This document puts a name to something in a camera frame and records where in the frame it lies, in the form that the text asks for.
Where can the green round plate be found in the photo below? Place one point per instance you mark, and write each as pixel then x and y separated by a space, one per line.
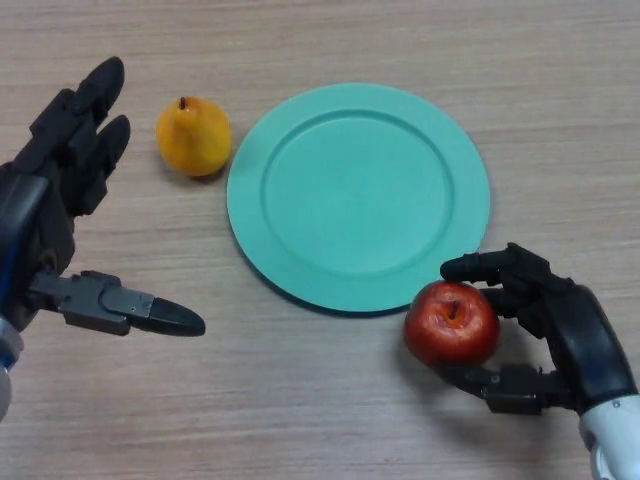
pixel 350 200

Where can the red apple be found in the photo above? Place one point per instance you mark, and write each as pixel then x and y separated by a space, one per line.
pixel 450 325

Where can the yellow pear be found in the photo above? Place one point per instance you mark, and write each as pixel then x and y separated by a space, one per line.
pixel 195 140

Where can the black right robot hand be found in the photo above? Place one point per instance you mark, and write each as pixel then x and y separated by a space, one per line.
pixel 585 340

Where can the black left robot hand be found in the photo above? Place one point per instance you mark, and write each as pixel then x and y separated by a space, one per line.
pixel 45 220

